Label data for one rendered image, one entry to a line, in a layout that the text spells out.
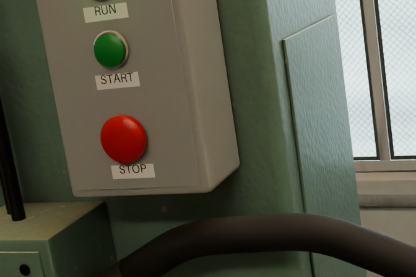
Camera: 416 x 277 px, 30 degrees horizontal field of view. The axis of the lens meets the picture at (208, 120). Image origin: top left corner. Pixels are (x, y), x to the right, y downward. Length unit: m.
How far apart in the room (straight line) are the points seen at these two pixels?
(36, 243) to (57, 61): 0.12
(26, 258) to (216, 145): 0.15
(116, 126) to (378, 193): 1.62
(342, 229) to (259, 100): 0.10
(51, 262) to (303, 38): 0.24
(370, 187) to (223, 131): 1.58
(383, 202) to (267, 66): 1.57
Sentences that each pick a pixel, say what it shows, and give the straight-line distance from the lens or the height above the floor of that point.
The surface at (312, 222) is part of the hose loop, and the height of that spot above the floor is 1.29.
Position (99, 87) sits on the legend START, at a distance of 0.49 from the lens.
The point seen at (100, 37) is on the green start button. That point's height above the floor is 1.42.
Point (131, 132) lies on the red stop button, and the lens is 0.47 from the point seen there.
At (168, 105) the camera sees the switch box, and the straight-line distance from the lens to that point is 0.47.
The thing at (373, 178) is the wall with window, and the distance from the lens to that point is 2.07.
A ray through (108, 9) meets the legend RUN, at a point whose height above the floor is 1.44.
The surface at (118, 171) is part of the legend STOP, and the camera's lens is 0.50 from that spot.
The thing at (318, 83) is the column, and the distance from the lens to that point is 0.61.
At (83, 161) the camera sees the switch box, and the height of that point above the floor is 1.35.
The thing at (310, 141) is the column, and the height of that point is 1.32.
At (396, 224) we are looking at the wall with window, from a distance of 2.08.
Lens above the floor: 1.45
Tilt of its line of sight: 11 degrees down
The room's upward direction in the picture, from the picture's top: 9 degrees counter-clockwise
